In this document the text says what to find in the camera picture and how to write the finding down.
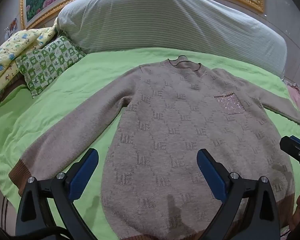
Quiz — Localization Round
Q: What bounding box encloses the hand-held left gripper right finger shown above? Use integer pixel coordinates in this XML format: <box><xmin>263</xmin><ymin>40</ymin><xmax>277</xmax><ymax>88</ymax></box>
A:
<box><xmin>196</xmin><ymin>148</ymin><xmax>282</xmax><ymax>240</ymax></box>

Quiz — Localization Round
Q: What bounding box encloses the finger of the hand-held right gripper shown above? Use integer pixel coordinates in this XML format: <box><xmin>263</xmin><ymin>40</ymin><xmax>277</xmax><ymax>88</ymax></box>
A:
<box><xmin>279</xmin><ymin>135</ymin><xmax>300</xmax><ymax>178</ymax></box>

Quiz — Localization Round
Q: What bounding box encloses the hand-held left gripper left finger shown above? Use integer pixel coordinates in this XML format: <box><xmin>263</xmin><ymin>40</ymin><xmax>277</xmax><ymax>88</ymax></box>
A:
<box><xmin>15</xmin><ymin>148</ymin><xmax>100</xmax><ymax>240</ymax></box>

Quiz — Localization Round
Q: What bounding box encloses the beige knit sweater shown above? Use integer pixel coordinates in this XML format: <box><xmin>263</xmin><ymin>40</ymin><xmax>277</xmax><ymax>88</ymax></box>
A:
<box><xmin>9</xmin><ymin>56</ymin><xmax>300</xmax><ymax>240</ymax></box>

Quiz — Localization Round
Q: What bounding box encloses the green bed sheet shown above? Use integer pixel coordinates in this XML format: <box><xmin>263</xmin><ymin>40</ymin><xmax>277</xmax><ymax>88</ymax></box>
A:
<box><xmin>0</xmin><ymin>46</ymin><xmax>300</xmax><ymax>240</ymax></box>

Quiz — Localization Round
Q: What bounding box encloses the brown striped mattress edge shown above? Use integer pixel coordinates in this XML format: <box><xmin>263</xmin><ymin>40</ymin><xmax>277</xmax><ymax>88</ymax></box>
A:
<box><xmin>0</xmin><ymin>175</ymin><xmax>17</xmax><ymax>232</ymax></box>

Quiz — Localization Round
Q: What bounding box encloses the green checkered pillow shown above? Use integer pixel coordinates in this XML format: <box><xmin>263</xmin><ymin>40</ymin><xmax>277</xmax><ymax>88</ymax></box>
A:
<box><xmin>15</xmin><ymin>35</ymin><xmax>87</xmax><ymax>99</ymax></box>

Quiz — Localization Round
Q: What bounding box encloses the yellow printed quilt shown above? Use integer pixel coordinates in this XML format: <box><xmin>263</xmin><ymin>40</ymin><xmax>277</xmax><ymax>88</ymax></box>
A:
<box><xmin>0</xmin><ymin>20</ymin><xmax>59</xmax><ymax>108</ymax></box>

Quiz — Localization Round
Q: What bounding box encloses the striped white duvet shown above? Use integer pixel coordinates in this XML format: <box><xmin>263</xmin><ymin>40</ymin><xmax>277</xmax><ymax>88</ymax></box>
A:
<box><xmin>57</xmin><ymin>0</ymin><xmax>288</xmax><ymax>79</ymax></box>

